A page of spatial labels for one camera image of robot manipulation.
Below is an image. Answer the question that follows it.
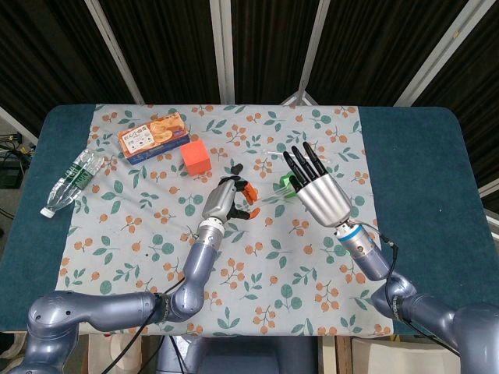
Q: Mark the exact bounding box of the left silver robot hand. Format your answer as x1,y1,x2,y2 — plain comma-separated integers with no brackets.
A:
200,175,261,231

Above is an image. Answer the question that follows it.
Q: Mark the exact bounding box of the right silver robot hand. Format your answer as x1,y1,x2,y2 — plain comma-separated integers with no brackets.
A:
283,142,352,228

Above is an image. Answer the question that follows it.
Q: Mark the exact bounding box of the clear pipette tube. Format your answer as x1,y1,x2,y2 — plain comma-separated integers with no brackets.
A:
260,188,294,204

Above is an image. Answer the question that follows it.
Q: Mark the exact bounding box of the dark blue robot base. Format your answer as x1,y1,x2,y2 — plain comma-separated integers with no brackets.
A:
157,335,319,374

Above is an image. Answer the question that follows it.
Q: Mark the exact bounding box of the green toy brick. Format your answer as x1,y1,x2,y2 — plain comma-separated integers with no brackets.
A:
279,173,300,199

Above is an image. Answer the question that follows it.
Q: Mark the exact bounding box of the orange cube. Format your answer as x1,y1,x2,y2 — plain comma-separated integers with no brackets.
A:
180,139,213,177

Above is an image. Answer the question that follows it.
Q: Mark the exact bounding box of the clear glass pipette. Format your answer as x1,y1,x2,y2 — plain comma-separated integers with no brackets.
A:
264,150,331,164

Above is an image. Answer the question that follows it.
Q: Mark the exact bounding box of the floral print tablecloth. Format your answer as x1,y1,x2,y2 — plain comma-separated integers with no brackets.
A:
45,103,394,337

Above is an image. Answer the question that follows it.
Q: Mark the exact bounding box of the orange biscuit box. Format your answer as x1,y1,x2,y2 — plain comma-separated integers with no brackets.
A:
116,111,191,167

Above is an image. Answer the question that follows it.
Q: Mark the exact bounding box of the teal table cover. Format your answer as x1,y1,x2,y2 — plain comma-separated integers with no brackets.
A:
0,104,499,338

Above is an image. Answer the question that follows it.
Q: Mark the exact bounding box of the clear plastic water bottle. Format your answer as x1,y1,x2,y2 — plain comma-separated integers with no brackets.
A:
40,147,105,218

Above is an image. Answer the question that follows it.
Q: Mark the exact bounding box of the beige box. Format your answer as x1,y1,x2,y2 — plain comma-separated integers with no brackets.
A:
350,337,465,374

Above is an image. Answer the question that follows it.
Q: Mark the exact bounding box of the white bag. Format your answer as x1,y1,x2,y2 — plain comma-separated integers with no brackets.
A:
87,333,143,374

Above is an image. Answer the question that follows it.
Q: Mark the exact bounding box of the beige shoe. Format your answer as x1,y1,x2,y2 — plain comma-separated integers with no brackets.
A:
5,333,27,360

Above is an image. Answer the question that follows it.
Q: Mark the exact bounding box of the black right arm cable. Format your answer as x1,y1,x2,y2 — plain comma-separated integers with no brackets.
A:
360,221,462,356

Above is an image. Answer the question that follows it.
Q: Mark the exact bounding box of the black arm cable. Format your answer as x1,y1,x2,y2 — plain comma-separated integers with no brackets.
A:
97,272,186,374
360,221,462,356

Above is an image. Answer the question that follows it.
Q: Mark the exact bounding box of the white frame pole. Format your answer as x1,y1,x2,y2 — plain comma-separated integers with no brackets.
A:
83,0,146,105
393,0,499,108
209,0,237,105
282,0,333,106

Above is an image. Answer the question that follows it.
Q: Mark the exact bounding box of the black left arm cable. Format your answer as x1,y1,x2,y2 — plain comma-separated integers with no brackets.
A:
97,272,186,374

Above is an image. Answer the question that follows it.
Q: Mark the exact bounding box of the bundle of floor cables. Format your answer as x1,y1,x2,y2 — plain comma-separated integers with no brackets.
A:
0,132,37,157

